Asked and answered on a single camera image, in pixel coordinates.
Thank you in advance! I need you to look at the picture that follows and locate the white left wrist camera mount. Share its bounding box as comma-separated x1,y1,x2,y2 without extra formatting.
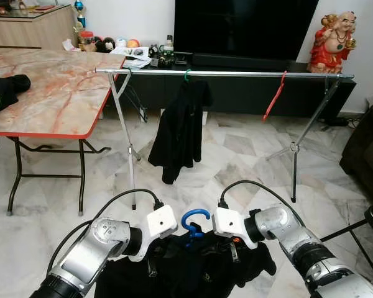
145,204,179,240

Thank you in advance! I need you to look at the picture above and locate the black television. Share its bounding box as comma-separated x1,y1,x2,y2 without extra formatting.
174,0,320,61

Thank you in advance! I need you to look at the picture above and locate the chrome clothes rack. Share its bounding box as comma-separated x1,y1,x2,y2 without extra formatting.
94,67,355,210

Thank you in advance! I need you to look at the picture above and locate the black plush toy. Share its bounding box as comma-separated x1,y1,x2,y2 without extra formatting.
94,36,117,53

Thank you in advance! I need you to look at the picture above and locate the light wooden sideboard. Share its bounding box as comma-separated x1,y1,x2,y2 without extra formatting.
0,5,76,52

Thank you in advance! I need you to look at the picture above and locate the marble-pattern folding table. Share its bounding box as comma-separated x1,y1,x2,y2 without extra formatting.
0,48,126,217

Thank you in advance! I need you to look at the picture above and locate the dark brown sofa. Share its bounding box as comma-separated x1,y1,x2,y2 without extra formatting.
339,102,373,205

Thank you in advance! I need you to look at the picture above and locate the red laughing Buddha statue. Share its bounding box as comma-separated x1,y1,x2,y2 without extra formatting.
307,11,357,74

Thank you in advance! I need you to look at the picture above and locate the black strap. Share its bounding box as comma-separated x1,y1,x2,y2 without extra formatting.
126,70,149,122

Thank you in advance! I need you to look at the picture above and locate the stack of white papers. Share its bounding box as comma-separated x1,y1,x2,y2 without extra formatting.
110,47,153,70

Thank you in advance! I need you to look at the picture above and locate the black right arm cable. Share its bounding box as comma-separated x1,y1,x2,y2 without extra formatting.
218,180,305,227

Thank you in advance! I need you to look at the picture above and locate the black TV console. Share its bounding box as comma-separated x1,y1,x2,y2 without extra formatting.
75,53,356,119

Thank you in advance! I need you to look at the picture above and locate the red-lidded jar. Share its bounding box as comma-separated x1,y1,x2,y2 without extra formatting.
78,31,95,52

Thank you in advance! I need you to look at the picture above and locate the blue plastic hanger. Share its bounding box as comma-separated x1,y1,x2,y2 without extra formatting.
181,208,211,248

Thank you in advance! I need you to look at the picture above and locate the pink tissue pack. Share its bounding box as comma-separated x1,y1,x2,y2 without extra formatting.
62,39,80,52

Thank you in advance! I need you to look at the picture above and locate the red plastic hanger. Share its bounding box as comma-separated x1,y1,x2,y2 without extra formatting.
262,71,288,122

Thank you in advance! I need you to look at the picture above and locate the blue and gold trophy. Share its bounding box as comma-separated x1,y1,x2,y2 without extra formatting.
71,0,88,32

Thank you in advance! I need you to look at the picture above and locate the black fonemax t-shirt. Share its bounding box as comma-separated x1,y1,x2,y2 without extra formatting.
148,79,213,186
94,233,277,298
0,74,32,178

